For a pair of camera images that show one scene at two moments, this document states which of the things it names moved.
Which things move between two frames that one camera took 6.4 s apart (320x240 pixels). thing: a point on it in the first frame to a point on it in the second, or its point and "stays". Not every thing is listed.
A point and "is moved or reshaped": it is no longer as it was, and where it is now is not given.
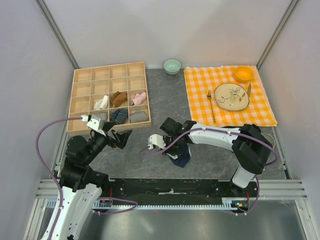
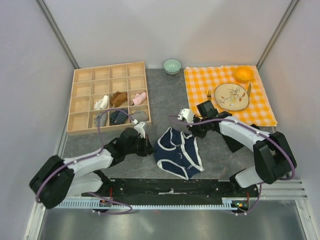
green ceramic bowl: x=172 y=66 stays
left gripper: x=120 y=140 to x=148 y=149
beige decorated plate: x=231 y=96 stays
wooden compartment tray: x=117 y=93 stays
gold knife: x=249 y=89 stays
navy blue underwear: x=182 y=159 is moved or reshaped
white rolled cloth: x=102 y=103 stays
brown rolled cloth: x=118 y=99 stays
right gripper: x=169 y=151 to x=194 y=131
